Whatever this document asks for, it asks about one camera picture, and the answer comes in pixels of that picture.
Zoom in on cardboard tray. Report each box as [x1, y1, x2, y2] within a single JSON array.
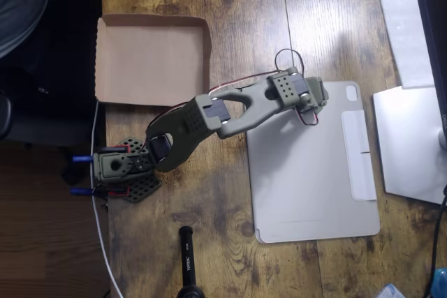
[[94, 13, 213, 107]]

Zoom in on tablet in grey cover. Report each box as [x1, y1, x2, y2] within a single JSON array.
[[245, 80, 381, 244]]

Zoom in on silver monitor stand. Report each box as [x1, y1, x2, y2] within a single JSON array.
[[372, 85, 447, 205]]

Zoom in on white foam sheet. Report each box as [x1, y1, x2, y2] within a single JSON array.
[[372, 0, 436, 90]]

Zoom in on black monitor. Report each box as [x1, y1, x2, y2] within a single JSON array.
[[410, 0, 447, 128]]

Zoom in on white blue packet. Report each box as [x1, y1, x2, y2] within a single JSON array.
[[376, 283, 408, 298]]

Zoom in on blue round object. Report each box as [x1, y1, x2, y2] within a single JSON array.
[[430, 267, 447, 298]]

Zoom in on dark chair armrest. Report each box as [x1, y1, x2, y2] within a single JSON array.
[[0, 96, 12, 139]]

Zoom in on red white servo wire loop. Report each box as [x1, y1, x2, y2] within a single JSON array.
[[295, 105, 320, 126]]

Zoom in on black red servo wire loop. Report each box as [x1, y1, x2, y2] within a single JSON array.
[[274, 48, 306, 77]]

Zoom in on black cable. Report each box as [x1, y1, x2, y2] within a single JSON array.
[[421, 185, 447, 298]]

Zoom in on perforated olive base plate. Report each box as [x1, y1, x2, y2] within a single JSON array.
[[104, 136, 163, 204]]

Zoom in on black camera pole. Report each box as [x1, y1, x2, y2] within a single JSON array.
[[176, 225, 207, 298]]

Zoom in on white cable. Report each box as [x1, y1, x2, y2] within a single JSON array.
[[89, 100, 124, 298]]

